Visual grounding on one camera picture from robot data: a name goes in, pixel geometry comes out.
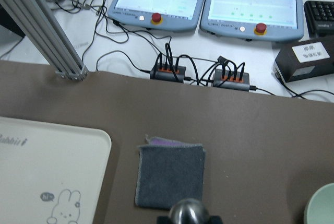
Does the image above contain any black labelled box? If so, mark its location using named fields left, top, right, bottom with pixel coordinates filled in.
left=274, top=36, right=333, bottom=82

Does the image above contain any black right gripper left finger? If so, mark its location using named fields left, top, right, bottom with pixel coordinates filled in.
left=156, top=216, right=172, bottom=224

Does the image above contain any left usb hub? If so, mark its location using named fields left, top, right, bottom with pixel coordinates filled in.
left=150, top=65, right=186, bottom=83

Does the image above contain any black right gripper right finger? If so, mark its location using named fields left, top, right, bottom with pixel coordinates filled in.
left=208, top=216, right=223, bottom=224

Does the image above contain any cream rabbit tray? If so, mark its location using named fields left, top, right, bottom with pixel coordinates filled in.
left=1, top=117, right=112, bottom=223

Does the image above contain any mint green bowl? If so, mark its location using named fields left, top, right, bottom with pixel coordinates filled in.
left=303, top=183, right=333, bottom=223

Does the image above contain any teach pendant tablet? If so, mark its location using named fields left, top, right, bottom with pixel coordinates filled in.
left=200, top=0, right=304, bottom=42
left=108, top=0, right=204, bottom=32

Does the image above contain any grey folded cloth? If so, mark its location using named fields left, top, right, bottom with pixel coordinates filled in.
left=135, top=136, right=206, bottom=209

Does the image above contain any aluminium frame post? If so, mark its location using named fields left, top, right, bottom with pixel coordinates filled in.
left=1, top=0, right=89, bottom=81

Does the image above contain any usb hub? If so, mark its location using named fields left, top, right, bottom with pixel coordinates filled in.
left=150, top=65, right=186, bottom=83
left=212, top=69, right=250, bottom=91

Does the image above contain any black keyboard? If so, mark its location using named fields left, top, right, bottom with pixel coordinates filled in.
left=303, top=1, right=333, bottom=38

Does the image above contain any steel muddler black tip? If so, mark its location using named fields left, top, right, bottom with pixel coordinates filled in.
left=168, top=198, right=210, bottom=223

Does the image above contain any right usb hub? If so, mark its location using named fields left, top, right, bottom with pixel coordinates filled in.
left=212, top=69, right=250, bottom=91

